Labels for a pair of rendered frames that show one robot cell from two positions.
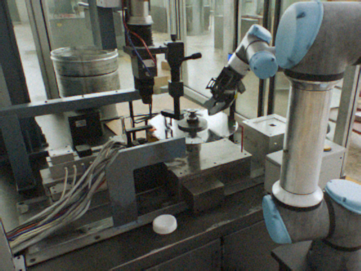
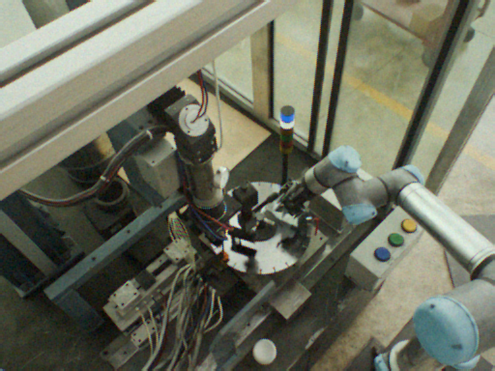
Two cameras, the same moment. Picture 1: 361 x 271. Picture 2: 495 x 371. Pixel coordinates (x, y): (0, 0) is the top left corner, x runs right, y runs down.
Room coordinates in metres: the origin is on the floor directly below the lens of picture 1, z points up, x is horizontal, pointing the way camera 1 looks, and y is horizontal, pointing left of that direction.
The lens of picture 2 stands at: (0.47, 0.23, 2.20)
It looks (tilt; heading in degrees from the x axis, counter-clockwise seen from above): 56 degrees down; 353
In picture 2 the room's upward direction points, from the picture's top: 5 degrees counter-clockwise
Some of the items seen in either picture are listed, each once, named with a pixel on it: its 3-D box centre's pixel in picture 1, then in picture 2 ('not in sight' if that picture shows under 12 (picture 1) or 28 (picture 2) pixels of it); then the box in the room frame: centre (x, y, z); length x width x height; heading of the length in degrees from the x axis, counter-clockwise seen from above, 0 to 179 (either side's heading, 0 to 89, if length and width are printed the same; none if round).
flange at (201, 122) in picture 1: (192, 120); (259, 222); (1.16, 0.12, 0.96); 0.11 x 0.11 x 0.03
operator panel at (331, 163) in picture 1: (304, 170); (387, 247); (1.06, -0.28, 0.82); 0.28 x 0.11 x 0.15; 124
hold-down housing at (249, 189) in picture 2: (175, 66); (246, 207); (1.10, 0.17, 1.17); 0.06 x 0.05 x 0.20; 115
